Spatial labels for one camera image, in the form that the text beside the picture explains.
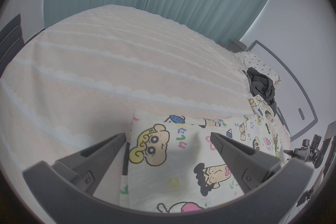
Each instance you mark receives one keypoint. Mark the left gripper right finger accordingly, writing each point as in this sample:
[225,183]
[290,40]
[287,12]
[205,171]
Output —
[246,167]

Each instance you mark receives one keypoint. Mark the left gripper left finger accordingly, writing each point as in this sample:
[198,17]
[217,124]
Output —
[89,167]

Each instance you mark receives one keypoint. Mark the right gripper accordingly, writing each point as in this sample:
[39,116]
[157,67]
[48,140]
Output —
[301,156]

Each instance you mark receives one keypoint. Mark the white printed pyjama top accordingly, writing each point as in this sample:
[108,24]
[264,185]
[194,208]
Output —
[183,160]

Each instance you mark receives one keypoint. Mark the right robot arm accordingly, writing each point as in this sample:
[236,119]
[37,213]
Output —
[319,157]

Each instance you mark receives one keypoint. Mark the black garment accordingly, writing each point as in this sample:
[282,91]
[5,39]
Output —
[259,86]

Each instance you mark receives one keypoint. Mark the bed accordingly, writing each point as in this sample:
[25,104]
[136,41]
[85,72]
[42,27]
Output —
[105,73]

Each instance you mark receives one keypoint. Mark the white printed pillow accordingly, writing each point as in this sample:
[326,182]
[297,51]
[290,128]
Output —
[257,62]

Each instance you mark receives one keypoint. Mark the grey bedside table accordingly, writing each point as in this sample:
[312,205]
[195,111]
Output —
[233,45]

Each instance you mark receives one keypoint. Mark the black chest of drawers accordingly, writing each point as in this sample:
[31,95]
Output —
[11,41]

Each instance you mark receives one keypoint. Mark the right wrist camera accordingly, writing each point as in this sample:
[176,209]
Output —
[305,143]

